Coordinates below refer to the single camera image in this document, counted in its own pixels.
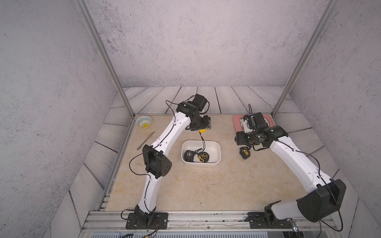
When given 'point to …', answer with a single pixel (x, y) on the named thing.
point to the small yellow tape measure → (202, 131)
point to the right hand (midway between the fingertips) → (240, 138)
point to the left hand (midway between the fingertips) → (209, 127)
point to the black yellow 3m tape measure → (204, 157)
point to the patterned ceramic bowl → (144, 121)
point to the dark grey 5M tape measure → (188, 155)
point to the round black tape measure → (244, 152)
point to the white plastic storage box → (213, 148)
